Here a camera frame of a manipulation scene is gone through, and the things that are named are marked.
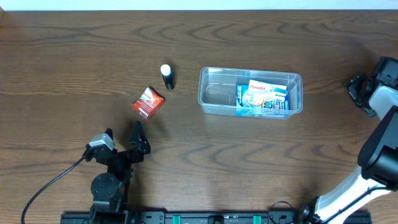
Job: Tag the dark syrup bottle white cap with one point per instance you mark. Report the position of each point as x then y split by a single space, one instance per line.
167 76

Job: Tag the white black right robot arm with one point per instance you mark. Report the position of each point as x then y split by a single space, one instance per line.
376 173

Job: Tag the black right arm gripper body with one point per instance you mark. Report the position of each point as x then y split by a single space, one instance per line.
362 90

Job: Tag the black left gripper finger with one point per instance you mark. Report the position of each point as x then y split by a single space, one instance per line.
138 139
109 132

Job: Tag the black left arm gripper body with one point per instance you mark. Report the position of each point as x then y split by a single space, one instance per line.
123 154

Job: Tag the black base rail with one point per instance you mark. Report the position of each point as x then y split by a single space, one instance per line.
180 218

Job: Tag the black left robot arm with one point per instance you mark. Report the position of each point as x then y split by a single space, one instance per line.
110 189

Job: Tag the blue Cool Fever box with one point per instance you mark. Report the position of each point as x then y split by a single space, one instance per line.
244 109

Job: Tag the white Panadol box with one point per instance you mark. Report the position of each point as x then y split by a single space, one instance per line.
266 95

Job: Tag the red Panadol ActiFast box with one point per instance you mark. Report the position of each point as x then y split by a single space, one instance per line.
148 103

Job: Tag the clear plastic container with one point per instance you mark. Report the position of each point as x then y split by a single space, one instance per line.
217 89

